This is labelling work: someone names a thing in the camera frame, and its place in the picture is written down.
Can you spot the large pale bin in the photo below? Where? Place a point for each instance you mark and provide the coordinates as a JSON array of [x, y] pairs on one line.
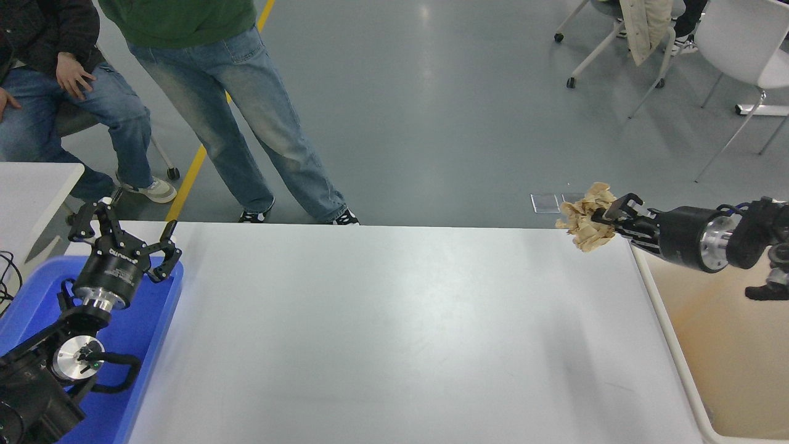
[[727, 357]]

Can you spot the seated person's right hand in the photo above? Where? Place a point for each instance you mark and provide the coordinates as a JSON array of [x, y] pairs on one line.
[[6, 98]]

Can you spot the seated person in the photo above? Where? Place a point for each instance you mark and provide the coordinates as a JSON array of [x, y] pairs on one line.
[[92, 105]]

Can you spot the grey office chair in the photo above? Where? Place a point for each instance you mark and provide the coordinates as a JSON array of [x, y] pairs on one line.
[[74, 120]]

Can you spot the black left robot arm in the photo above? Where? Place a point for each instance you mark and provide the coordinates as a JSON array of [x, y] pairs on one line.
[[31, 394]]

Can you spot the seated person's left hand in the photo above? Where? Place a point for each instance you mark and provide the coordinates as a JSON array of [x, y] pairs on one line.
[[73, 74]]

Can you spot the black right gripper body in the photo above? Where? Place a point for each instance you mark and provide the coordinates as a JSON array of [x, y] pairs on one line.
[[681, 237]]

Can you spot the standing person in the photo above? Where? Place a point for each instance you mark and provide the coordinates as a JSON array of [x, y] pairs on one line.
[[234, 80]]

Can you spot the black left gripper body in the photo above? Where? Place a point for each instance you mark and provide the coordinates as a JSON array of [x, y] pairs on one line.
[[114, 274]]

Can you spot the white furniture base bar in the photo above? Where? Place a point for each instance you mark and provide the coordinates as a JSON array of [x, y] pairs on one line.
[[761, 110]]

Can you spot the white rolling chair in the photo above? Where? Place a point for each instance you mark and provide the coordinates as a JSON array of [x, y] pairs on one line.
[[595, 52]]

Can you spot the person with white shoes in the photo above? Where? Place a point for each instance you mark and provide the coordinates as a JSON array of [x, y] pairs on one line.
[[687, 28]]

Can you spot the beige coat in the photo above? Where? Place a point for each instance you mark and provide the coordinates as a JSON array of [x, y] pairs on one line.
[[644, 28]]

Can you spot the clear floor plate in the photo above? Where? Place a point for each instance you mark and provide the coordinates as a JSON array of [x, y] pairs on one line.
[[545, 203], [572, 197]]

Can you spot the blue plastic tray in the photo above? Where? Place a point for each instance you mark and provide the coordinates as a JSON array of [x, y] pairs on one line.
[[142, 333]]

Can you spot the tan paper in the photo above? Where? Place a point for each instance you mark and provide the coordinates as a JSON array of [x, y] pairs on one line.
[[585, 222]]

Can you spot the white plastic chair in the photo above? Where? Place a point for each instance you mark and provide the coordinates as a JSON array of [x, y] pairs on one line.
[[746, 43]]

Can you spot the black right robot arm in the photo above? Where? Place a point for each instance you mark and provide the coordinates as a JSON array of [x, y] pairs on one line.
[[755, 237]]

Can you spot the white side table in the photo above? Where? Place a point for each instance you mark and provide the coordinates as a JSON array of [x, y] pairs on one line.
[[31, 197]]

